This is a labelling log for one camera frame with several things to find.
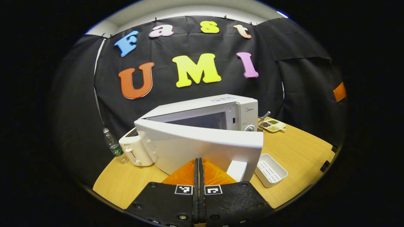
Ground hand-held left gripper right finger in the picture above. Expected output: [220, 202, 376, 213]
[199, 157, 275, 227]

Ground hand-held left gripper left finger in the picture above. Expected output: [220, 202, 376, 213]
[125, 158, 200, 227]

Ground white microwave oven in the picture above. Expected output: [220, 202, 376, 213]
[134, 94, 264, 183]

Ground white rectangular tray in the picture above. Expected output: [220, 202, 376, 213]
[254, 154, 288, 188]

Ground white toaster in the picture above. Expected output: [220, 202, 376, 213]
[119, 128, 155, 167]

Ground white divided snack dish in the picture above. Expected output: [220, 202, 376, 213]
[263, 119, 286, 132]

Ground clear plastic water bottle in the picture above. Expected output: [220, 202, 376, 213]
[102, 127, 129, 164]

